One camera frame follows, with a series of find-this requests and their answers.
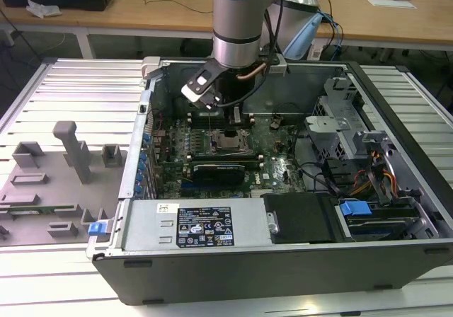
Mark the CPU with silver top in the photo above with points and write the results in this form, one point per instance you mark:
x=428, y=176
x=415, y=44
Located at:
x=228, y=143

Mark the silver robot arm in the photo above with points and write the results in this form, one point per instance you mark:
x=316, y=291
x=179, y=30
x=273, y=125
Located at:
x=240, y=20

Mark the metal CPU socket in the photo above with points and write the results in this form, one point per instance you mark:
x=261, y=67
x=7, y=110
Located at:
x=213, y=143

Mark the RAM slot with white clips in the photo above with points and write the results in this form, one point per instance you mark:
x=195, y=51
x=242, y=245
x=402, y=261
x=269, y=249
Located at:
x=262, y=158

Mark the pale blue teach pendant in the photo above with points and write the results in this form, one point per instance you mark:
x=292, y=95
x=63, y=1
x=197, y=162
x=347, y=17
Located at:
x=301, y=37

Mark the green motherboard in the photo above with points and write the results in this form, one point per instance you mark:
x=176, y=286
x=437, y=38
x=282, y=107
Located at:
x=279, y=165

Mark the black graphics card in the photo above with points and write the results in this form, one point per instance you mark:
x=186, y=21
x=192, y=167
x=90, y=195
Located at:
x=219, y=175

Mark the perforated metal drive cage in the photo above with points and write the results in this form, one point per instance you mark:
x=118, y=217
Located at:
x=332, y=136

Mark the wooden desk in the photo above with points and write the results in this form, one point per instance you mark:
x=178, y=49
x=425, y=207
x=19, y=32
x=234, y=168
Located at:
x=141, y=16

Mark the silver power supply unit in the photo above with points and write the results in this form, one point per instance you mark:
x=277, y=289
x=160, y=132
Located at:
x=148, y=225

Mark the blue disk carrier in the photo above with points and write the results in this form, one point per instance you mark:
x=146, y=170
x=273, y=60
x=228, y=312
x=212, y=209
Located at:
x=354, y=207

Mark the grey metal PC case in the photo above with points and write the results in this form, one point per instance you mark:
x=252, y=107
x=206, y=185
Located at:
x=247, y=271

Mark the dark hard disk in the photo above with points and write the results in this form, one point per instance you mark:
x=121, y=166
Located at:
x=378, y=226

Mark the blue case latch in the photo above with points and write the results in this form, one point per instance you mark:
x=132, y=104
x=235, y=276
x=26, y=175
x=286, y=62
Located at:
x=96, y=228

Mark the white crumpled cloth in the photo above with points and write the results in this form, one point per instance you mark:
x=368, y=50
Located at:
x=44, y=8

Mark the grey parts rack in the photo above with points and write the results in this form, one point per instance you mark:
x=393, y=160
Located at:
x=53, y=189

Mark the green RAM stick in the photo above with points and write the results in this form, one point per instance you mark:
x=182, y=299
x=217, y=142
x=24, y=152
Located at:
x=32, y=211

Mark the black and white wrist camera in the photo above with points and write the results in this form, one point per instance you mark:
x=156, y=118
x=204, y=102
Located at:
x=198, y=83

